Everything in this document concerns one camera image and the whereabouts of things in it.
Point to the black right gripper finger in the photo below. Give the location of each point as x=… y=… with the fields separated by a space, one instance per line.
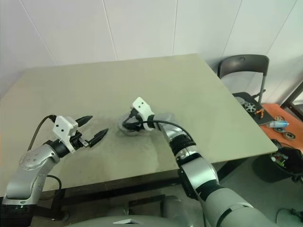
x=138 y=127
x=127 y=123

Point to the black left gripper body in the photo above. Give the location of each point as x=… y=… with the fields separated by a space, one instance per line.
x=75 y=142

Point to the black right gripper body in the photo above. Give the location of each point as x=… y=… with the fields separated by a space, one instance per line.
x=136 y=117

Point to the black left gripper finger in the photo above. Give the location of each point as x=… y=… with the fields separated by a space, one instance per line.
x=84 y=120
x=99 y=137

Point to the motor stator with copper windings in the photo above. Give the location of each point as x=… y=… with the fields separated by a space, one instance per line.
x=130 y=133

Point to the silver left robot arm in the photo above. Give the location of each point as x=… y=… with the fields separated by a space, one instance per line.
x=30 y=160

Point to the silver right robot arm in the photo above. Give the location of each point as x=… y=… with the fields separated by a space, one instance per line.
x=196 y=172

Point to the grey robot torso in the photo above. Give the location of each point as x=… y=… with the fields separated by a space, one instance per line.
x=146 y=216

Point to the silver spoked wheel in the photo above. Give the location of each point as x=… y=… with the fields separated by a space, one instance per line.
x=250 y=107

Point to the black folding chair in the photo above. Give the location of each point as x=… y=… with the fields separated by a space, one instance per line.
x=243 y=63

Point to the blue plastic bottle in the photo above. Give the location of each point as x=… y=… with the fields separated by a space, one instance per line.
x=279 y=124

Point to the small round metal part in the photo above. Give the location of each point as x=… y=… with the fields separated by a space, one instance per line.
x=279 y=118
x=280 y=130

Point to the orange surface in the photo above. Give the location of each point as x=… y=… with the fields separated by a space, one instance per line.
x=293 y=127

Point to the black round bin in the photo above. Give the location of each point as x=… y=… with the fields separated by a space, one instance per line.
x=293 y=165

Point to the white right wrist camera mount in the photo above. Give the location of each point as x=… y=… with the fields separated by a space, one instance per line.
x=140 y=105

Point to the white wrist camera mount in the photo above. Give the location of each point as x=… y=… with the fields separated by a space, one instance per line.
x=60 y=124
x=140 y=105

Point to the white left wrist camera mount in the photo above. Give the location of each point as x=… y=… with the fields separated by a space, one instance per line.
x=60 y=124

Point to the black table frame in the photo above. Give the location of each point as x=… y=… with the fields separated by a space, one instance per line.
x=94 y=195

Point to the black metal furniture frame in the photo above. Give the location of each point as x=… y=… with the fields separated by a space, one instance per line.
x=297 y=94

